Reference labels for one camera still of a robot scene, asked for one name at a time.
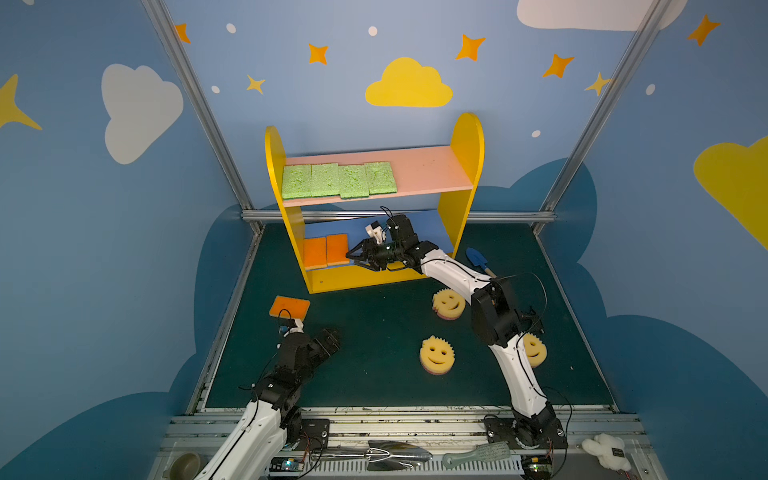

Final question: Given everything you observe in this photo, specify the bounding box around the orange sponge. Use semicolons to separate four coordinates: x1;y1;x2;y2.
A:
326;234;350;267
303;237;328;271
269;295;311;321

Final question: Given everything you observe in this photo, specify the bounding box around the green sponge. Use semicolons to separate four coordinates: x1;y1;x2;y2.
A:
339;165;370;200
365;162;398;195
281;165;312;200
310;163;340;198

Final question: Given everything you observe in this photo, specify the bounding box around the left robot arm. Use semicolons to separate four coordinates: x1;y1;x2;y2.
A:
197;327;341;480

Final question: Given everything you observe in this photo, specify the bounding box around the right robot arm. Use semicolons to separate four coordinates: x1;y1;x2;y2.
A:
346;214;566;448

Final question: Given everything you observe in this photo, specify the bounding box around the smiley sponge upper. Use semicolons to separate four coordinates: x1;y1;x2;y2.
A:
432;288;466;321

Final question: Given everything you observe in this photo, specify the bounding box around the smiley sponge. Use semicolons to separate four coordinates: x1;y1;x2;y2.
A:
432;288;466;321
522;333;548;368
419;336;455;375

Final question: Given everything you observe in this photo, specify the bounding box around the blue toy shovel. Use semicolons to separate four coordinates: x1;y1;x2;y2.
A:
466;247;496;278

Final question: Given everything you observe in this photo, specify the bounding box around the smiley sponge lower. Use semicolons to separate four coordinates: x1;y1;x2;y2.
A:
419;336;455;375

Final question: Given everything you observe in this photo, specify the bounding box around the silver metal trowel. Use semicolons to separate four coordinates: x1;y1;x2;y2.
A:
316;440;433;472

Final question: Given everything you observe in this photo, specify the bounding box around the green circuit board left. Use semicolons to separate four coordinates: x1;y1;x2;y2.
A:
269;457;307;475

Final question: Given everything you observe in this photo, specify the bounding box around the smiley sponge right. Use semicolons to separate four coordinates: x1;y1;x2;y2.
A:
522;333;548;368

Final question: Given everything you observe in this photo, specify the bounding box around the small round bowl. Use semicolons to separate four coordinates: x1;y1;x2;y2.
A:
163;452;203;480

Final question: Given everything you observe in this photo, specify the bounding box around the pale green brush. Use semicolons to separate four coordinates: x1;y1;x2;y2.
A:
441;442;511;469

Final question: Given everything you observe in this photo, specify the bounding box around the circuit board right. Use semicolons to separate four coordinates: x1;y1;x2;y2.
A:
521;456;554;480

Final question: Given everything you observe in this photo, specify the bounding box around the white plush toy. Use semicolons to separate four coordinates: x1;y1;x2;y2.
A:
581;433;632;472

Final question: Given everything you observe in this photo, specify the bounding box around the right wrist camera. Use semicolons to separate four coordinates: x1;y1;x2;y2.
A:
365;221;387;245

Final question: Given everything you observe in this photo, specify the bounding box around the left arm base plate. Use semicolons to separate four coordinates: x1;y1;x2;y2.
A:
286;418;331;451

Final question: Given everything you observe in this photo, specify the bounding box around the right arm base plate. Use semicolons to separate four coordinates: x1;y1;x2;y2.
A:
482;415;568;450

